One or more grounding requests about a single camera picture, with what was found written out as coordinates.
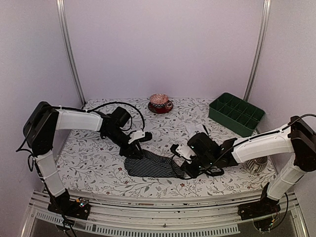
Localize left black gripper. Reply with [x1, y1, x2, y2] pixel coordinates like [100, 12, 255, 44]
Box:
[105, 128, 143, 159]

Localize navy striped underwear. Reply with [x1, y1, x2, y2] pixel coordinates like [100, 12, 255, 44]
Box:
[124, 150, 185, 178]

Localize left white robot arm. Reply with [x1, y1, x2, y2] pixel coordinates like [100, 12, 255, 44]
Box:
[17, 101, 152, 214]

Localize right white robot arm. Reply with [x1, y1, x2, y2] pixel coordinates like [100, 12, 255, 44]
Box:
[175, 115, 316, 215]

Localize white black-trimmed underwear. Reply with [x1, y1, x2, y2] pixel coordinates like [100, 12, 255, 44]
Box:
[185, 123, 209, 140]

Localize dark red saucer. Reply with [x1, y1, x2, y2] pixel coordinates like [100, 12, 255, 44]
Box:
[148, 100, 173, 114]

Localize red patterned bowl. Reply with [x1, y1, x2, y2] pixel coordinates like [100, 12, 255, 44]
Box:
[150, 93, 169, 108]

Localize striped glass mug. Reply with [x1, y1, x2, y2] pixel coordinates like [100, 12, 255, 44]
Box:
[245, 156, 268, 174]

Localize floral tablecloth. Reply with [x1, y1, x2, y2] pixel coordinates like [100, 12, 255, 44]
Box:
[57, 98, 277, 198]

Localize green divided organizer tray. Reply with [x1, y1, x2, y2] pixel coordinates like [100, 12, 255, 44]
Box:
[208, 92, 265, 137]

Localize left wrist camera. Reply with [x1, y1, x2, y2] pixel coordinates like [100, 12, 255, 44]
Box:
[128, 130, 145, 144]

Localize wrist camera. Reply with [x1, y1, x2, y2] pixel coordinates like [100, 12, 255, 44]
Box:
[170, 144, 196, 162]
[128, 130, 145, 144]

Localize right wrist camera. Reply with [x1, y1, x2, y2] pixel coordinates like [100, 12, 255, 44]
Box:
[170, 144, 196, 162]

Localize front aluminium rail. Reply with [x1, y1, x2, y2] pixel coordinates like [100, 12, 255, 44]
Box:
[18, 190, 312, 237]

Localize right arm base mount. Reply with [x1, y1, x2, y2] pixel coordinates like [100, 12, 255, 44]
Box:
[237, 183, 280, 220]

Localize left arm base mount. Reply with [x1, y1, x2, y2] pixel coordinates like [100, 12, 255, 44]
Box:
[47, 197, 91, 220]

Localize left aluminium frame post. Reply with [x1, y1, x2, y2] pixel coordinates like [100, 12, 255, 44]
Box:
[56, 0, 86, 105]

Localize aluminium frame post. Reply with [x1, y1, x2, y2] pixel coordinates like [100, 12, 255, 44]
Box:
[56, 0, 86, 105]
[243, 0, 272, 101]

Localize right aluminium frame post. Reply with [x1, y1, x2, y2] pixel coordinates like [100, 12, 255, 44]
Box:
[243, 0, 272, 101]

